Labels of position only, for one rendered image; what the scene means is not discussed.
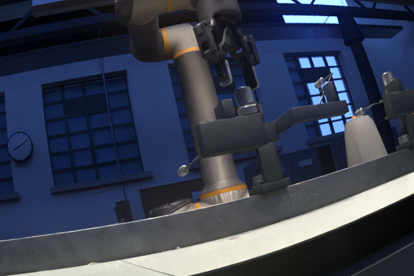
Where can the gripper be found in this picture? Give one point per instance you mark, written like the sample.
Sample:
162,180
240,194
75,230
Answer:
216,24

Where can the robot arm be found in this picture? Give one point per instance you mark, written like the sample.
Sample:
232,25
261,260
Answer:
207,133

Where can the knurled grey tension cap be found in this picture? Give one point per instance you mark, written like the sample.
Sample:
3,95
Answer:
243,95

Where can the grey hexagonal locknut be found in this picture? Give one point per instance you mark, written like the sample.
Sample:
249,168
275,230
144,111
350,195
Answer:
248,108

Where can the grey tension unit body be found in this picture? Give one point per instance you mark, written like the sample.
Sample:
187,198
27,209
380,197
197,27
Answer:
255,127

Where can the grey curved machine rim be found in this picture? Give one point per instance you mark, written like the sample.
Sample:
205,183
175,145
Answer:
207,224

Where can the grey tension unit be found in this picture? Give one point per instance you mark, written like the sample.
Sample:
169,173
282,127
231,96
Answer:
399,108

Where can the bright multi-pane window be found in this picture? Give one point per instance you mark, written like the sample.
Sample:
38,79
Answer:
323,95

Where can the dark louvred cabinet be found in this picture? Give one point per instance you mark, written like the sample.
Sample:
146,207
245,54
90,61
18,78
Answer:
310,163

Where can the large multi-pane window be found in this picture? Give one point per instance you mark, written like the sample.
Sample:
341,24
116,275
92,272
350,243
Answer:
90,130

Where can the white yarn cone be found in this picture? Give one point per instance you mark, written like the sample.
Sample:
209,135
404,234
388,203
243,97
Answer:
363,140

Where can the dark wall switch box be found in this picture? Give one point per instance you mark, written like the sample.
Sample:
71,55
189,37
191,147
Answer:
123,211

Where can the round wall clock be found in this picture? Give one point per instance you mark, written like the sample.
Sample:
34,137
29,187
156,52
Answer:
19,146

